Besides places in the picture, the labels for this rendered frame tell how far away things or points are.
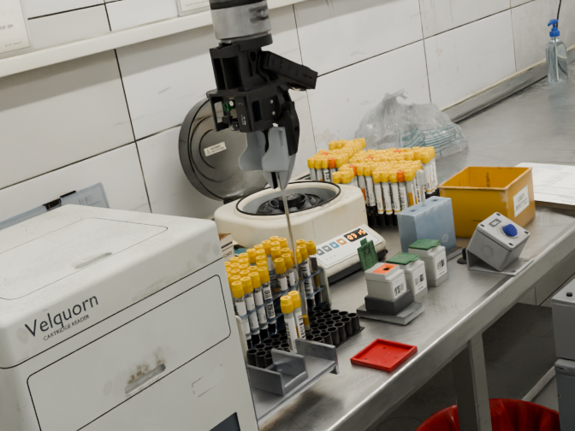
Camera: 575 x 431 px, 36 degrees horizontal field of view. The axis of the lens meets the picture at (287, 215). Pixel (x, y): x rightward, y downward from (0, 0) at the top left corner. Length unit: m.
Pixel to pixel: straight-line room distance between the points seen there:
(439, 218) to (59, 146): 0.68
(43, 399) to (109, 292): 0.12
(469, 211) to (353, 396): 0.57
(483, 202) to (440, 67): 0.98
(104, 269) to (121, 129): 0.83
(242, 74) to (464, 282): 0.54
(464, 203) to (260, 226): 0.38
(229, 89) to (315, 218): 0.45
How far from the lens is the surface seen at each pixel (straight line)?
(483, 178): 1.74
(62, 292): 0.84
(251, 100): 1.12
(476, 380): 1.45
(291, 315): 1.21
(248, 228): 1.55
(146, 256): 0.89
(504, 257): 1.46
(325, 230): 1.55
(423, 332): 1.30
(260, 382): 1.12
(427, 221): 1.52
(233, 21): 1.13
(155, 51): 1.73
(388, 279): 1.32
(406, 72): 2.39
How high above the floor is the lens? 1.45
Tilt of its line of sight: 17 degrees down
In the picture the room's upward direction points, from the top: 10 degrees counter-clockwise
